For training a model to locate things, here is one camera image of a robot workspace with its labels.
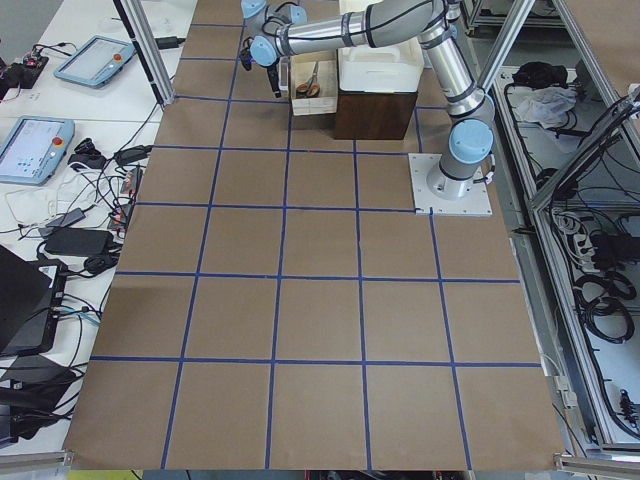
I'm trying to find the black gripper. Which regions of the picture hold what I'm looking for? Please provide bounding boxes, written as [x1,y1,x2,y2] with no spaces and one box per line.
[266,64,281,98]

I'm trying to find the orange grey scissors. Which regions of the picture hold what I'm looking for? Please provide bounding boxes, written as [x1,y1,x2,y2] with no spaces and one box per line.
[296,62,320,98]

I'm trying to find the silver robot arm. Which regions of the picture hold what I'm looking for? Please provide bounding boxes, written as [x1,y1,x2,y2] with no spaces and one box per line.
[239,1,495,200]

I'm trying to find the dark brown wooden cabinet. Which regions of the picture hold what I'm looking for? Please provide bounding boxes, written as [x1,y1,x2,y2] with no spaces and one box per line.
[334,90,418,140]

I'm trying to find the black power adapter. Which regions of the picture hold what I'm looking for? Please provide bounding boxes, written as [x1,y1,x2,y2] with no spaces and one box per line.
[155,36,186,50]

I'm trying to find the white foam tray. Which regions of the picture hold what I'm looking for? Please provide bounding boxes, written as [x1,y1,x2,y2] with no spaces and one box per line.
[338,1,433,93]

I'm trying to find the far teach pendant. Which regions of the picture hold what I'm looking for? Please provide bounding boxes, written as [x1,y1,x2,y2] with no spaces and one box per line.
[54,35,136,89]

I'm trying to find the teach pendant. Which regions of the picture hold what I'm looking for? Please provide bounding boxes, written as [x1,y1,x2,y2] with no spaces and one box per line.
[1,116,75,186]
[54,35,136,89]

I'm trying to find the near teach pendant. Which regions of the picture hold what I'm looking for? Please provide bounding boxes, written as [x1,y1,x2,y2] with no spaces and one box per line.
[1,116,75,186]

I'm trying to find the large black power brick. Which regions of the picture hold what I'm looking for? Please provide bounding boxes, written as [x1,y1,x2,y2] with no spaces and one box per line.
[44,228,114,257]

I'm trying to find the white crumpled cloth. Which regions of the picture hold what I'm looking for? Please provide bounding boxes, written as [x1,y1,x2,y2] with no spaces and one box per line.
[514,87,577,128]

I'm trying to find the black laptop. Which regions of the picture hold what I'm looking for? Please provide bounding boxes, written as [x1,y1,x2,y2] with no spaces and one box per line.
[1,247,68,357]

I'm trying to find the aluminium frame post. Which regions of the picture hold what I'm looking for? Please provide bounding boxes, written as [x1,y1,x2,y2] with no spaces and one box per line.
[113,0,175,108]

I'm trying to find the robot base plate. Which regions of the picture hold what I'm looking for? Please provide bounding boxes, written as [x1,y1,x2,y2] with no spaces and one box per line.
[408,153,493,217]

